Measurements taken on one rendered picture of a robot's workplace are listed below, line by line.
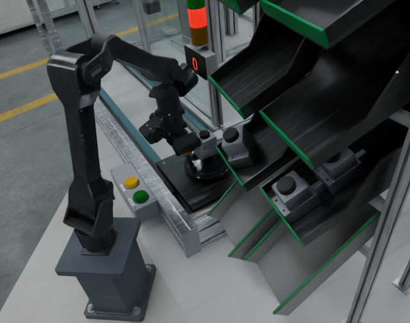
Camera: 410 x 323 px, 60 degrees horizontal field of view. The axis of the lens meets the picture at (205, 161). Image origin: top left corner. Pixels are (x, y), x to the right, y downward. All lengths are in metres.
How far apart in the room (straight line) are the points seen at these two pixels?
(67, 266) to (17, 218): 1.88
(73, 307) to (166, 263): 0.25
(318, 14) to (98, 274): 0.60
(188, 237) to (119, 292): 0.22
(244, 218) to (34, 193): 2.14
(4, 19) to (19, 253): 4.27
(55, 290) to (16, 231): 1.56
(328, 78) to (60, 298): 0.81
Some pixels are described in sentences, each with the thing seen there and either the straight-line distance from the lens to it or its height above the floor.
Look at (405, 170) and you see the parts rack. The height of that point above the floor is 1.32.
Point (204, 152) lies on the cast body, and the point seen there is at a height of 1.05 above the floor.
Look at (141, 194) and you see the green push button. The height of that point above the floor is 0.97.
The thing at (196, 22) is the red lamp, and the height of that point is 1.33.
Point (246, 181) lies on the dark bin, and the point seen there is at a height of 1.21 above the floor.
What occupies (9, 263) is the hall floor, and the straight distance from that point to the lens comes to 2.43.
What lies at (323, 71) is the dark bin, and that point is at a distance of 0.57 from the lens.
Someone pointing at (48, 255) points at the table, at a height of 0.86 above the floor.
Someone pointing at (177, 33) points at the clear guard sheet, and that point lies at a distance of 1.31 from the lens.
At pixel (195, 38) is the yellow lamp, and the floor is 1.28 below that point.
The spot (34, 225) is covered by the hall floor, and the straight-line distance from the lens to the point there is 2.56.
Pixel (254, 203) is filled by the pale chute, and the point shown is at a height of 1.06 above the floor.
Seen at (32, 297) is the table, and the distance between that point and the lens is 1.07.
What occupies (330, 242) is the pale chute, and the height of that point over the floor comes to 1.10.
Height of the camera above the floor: 1.66
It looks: 40 degrees down
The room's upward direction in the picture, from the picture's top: 8 degrees counter-clockwise
